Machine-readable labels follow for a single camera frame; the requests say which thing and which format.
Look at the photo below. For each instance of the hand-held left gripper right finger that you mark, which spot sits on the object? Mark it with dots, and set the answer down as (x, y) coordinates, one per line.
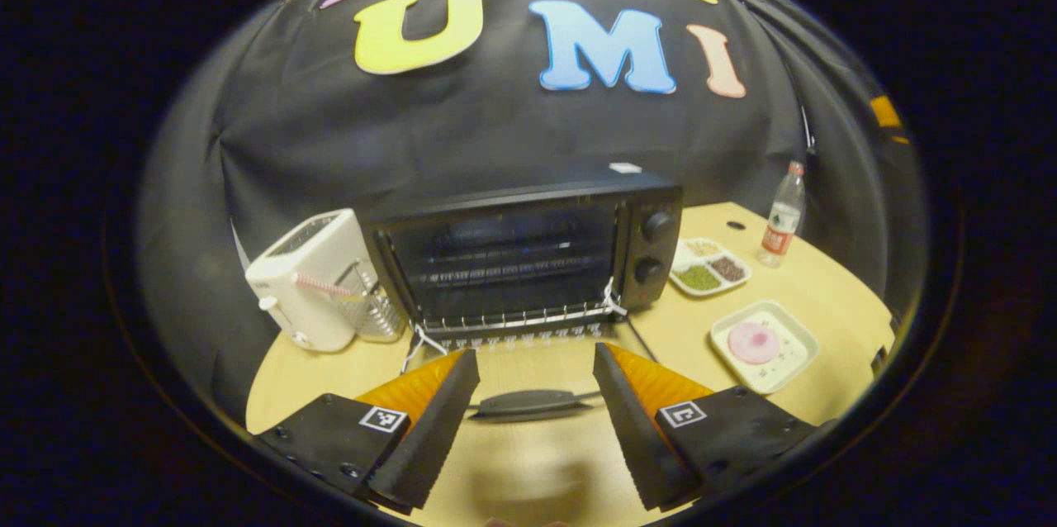
(628, 428)

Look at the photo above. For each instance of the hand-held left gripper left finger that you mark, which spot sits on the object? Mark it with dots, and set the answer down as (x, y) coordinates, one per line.
(438, 428)

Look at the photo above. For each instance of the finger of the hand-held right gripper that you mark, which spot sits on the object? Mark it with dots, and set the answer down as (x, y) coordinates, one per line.
(885, 111)

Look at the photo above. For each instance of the pink donut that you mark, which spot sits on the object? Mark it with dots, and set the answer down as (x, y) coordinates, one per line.
(753, 343)

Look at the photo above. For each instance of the black electric oven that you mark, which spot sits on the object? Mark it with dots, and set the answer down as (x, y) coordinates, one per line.
(652, 263)

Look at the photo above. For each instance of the white square plate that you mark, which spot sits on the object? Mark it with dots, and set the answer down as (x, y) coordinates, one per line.
(793, 362)

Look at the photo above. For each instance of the clear water bottle red label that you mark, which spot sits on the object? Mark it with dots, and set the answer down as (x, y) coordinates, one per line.
(780, 221)

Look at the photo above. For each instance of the white divided dish of beans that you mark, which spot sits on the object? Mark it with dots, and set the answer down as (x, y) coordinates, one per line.
(702, 277)

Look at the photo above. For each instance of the pink striped stick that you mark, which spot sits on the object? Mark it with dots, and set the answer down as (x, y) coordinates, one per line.
(326, 287)

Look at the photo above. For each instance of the white toaster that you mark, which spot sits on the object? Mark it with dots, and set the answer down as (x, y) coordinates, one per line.
(289, 320)

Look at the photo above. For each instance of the black backdrop cloth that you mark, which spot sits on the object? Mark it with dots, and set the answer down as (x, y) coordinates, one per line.
(495, 130)

